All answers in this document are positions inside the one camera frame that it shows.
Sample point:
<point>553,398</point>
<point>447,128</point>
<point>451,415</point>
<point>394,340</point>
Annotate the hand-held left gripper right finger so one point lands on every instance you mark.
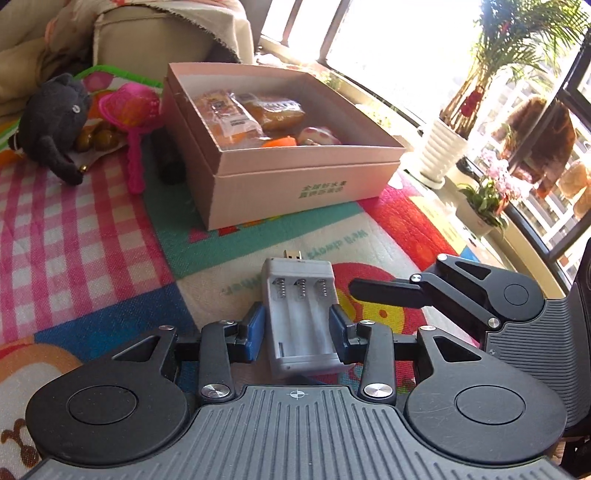
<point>339,337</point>

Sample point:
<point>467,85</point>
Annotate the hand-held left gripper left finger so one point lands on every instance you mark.
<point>254,333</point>

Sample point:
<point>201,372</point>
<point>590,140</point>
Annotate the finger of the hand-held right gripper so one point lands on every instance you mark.
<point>388,291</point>

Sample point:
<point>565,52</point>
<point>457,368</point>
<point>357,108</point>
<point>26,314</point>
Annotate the grey battery charger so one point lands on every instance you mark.
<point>300,318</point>

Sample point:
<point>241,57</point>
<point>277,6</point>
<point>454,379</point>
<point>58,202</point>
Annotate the pink cardboard box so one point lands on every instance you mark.
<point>277,184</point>

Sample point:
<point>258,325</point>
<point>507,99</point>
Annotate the pink toy strainer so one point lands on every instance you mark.
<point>129,108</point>

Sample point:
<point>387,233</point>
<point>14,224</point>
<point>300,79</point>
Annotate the black plush cat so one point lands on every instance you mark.
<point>51,120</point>

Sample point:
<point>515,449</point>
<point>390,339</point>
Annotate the potted pink orchid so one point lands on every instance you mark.
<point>489,194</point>

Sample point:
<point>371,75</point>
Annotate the potted palm in white pot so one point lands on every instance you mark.
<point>443,147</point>

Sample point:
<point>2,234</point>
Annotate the tan plush toy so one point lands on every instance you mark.
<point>577,187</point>

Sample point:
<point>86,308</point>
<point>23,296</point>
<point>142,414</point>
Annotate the pink and white toy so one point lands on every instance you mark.
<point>316,136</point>

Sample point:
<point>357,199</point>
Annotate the small windowsill plants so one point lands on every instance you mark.
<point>374,113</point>

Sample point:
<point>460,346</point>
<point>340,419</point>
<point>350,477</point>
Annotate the small orange toy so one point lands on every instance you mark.
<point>279,141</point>

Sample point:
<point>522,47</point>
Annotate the colourful play mat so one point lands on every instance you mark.
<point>92,230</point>

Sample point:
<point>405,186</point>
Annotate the packaged brown bread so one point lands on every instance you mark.
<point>274,113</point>

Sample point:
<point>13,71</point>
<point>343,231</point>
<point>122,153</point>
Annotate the large brown plush toy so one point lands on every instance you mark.
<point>545,138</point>

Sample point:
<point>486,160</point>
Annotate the packaged bread with white label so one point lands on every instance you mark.
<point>221,113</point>

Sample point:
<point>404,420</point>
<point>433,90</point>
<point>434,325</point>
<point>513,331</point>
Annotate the brown glossy chestnuts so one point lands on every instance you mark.
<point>99,137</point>

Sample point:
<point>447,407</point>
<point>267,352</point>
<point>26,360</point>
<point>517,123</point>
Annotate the beige burlap cloth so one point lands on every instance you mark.
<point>231,32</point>

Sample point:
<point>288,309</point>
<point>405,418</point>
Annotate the beige sofa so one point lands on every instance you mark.
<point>152,44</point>

